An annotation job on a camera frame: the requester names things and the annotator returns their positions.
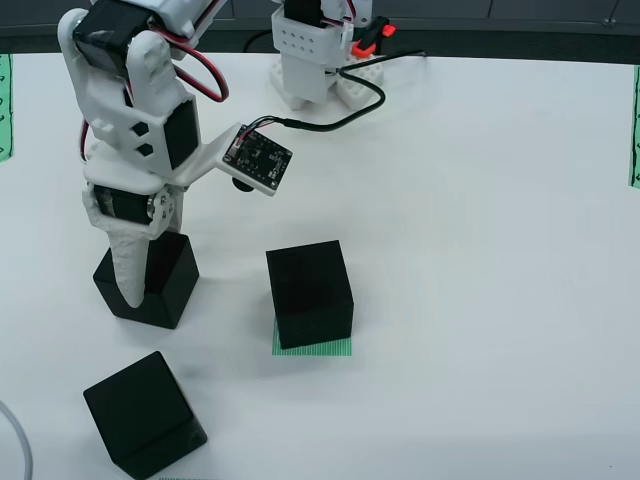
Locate green striped square marker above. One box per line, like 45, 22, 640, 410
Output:
271, 322, 354, 357

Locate black cube block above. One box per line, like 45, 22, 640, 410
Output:
265, 239, 355, 350
82, 350, 209, 480
92, 231, 200, 331

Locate thick black camera cable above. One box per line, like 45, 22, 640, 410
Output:
239, 49, 429, 135

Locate thin black cable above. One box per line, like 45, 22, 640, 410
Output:
243, 28, 274, 53

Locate red white black servo cable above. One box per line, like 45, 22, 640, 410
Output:
172, 42, 230, 104

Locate green paper strip with arrows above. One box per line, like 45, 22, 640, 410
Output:
627, 64, 640, 190
0, 53, 15, 164

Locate orange and black clamp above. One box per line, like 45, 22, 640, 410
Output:
351, 16, 397, 57

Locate camera board on white bracket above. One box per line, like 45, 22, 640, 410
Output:
174, 121, 294, 197

